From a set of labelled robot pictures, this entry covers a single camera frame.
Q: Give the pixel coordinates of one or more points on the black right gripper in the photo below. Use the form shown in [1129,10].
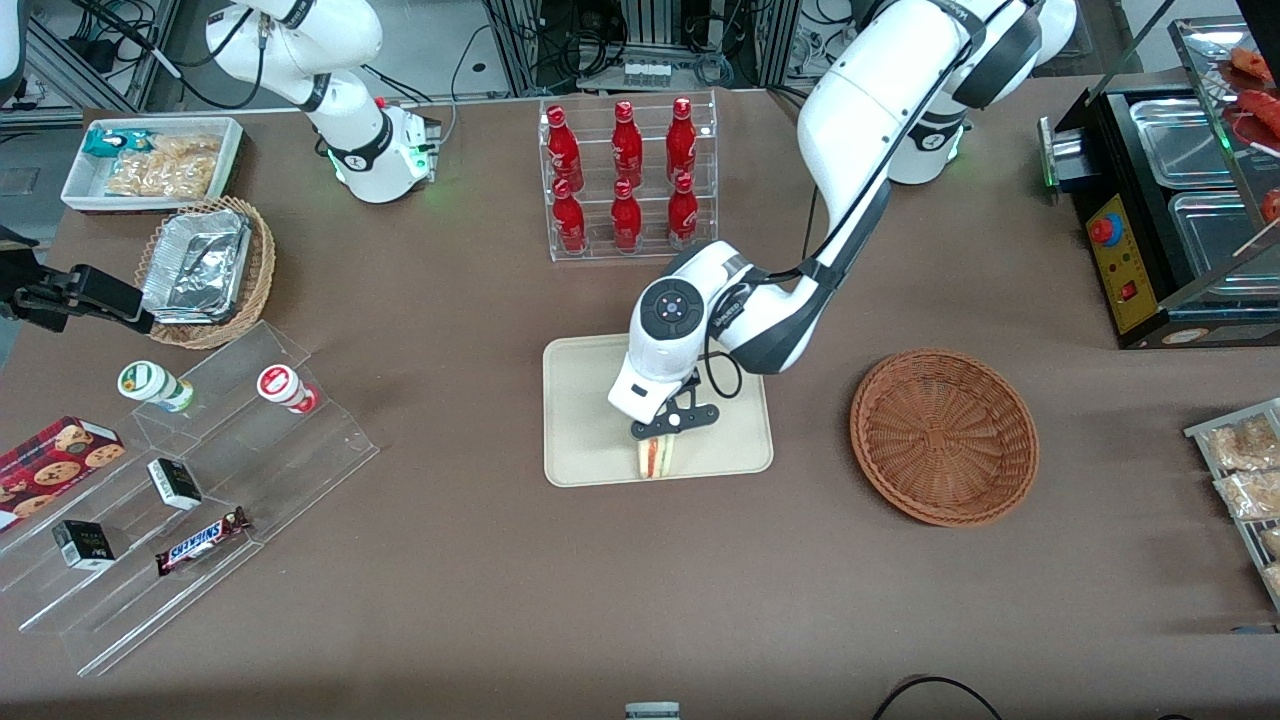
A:
[47,292]

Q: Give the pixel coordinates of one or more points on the triangle sandwich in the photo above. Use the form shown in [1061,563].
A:
[656,458]

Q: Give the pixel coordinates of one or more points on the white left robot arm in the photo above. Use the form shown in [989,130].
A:
[860,110]

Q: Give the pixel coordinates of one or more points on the beige rectangular tray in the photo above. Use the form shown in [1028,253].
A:
[585,420]

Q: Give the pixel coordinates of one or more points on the light tan wicker basket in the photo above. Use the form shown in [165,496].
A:
[262,260]

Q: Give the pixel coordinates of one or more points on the brown wicker basket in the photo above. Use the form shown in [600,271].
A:
[940,435]

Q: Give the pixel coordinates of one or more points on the grey metal snack tray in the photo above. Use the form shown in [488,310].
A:
[1255,555]

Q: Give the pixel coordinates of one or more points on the stack of foil containers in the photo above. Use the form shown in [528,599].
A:
[195,265]

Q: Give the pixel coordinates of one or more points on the green lid yogurt cup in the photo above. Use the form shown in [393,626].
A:
[150,383]

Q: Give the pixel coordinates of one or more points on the white rectangular snack bin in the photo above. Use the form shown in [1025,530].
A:
[85,190]

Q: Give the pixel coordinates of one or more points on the clear bag of crackers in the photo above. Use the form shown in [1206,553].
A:
[165,168]

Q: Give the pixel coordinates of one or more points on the teal snack packet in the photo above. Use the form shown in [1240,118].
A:
[108,142]

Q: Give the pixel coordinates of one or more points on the clear acrylic bottle rack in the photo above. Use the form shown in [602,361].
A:
[650,250]

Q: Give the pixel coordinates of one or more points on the red cookie box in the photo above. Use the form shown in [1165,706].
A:
[55,460]

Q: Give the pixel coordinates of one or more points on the red lid yogurt cup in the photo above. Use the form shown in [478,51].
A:
[280,385]

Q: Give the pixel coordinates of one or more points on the small black box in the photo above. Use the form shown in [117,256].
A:
[83,545]
[175,484]

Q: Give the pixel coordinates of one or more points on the red cola bottle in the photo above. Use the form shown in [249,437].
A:
[563,150]
[569,222]
[627,145]
[681,142]
[626,220]
[683,215]

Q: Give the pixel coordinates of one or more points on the clear acrylic stepped shelf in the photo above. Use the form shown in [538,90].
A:
[300,460]

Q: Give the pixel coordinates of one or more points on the snickers chocolate bar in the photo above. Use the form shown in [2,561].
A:
[200,542]

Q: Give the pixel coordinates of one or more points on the small white grey device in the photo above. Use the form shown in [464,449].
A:
[652,711]

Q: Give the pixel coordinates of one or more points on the black hot food display case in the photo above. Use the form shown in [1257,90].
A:
[1130,270]

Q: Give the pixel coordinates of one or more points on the steel food pan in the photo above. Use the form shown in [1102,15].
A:
[1215,245]
[1180,140]

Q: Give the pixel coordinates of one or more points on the clear bag of fried snacks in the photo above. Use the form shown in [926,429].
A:
[1245,445]
[1255,495]

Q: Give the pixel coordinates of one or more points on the red sausage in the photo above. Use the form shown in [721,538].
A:
[1262,115]
[1255,62]

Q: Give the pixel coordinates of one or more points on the aluminium frame rack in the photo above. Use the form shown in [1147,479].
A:
[640,30]

